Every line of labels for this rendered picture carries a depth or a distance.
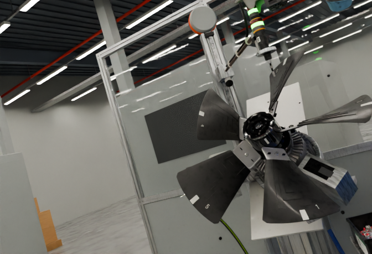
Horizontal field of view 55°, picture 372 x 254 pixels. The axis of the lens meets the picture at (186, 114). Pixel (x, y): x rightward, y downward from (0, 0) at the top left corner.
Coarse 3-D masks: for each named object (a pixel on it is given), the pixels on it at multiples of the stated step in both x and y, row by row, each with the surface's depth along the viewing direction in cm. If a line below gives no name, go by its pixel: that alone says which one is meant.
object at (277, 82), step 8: (288, 56) 141; (296, 56) 134; (280, 64) 145; (288, 64) 136; (296, 64) 130; (280, 72) 140; (288, 72) 132; (272, 80) 146; (280, 80) 135; (272, 88) 143; (280, 88) 131; (272, 96) 138; (272, 104) 132
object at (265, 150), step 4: (264, 148) 121; (268, 148) 121; (272, 148) 122; (276, 148) 122; (280, 148) 123; (264, 152) 119; (272, 152) 120; (280, 152) 122; (284, 152) 122; (268, 156) 118; (272, 156) 119; (276, 156) 119; (280, 156) 120; (284, 156) 120
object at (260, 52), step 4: (252, 32) 129; (252, 36) 130; (252, 40) 130; (256, 40) 128; (256, 44) 128; (268, 48) 122; (272, 48) 123; (260, 52) 123; (264, 52) 123; (272, 52) 127; (260, 56) 128
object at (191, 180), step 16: (208, 160) 128; (224, 160) 127; (240, 160) 126; (192, 176) 129; (208, 176) 127; (224, 176) 126; (240, 176) 126; (192, 192) 128; (208, 192) 126; (224, 192) 126; (224, 208) 124
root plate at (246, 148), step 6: (240, 144) 127; (246, 144) 127; (234, 150) 127; (240, 150) 127; (246, 150) 127; (252, 150) 127; (240, 156) 127; (252, 156) 127; (258, 156) 127; (246, 162) 127; (252, 162) 127
